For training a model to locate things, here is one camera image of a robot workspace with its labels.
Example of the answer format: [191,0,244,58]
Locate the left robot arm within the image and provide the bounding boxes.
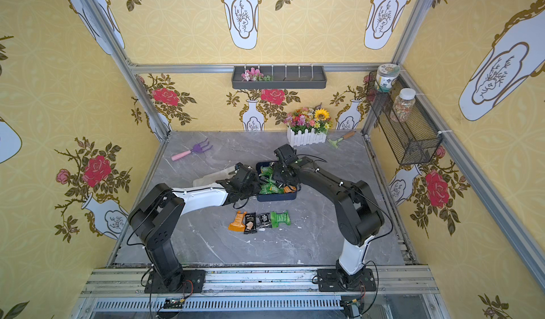
[128,163,260,292]

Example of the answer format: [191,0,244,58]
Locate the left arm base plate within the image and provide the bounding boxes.
[144,269,206,295]

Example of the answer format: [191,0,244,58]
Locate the patterned jar white lid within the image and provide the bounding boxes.
[375,64,401,93]

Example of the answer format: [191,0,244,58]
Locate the green toy shovel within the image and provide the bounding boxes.
[328,131,356,148]

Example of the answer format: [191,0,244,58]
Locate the small circuit board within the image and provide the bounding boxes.
[163,298,185,310]

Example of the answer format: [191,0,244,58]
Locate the dark blue storage box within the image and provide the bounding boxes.
[255,161,297,202]

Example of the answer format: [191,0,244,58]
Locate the orange cookie packet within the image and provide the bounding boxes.
[228,211,246,232]

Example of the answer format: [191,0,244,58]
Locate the green cookie packet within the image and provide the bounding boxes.
[271,211,291,228]

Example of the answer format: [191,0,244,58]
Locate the flowers in white fence planter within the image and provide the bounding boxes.
[283,107,332,147]

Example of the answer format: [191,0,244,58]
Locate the white green garden glove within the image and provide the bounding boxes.
[192,166,236,187]

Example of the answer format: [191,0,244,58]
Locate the black cookie packet with picture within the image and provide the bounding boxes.
[244,213,257,235]

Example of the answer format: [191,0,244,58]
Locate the pink flowers on shelf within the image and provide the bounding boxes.
[241,67,272,82]

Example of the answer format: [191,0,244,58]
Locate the grey wall shelf tray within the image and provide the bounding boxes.
[231,64,328,90]

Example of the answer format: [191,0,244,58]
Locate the clear jar white lid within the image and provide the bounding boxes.
[390,88,416,123]

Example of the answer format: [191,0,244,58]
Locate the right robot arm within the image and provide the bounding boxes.
[273,144,385,280]

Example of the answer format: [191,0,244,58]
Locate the pink purple toy rake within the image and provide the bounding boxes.
[171,140,213,161]

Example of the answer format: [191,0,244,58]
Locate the black wire mesh basket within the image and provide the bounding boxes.
[361,72,443,165]

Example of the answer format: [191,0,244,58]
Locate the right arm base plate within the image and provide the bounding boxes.
[312,268,377,292]

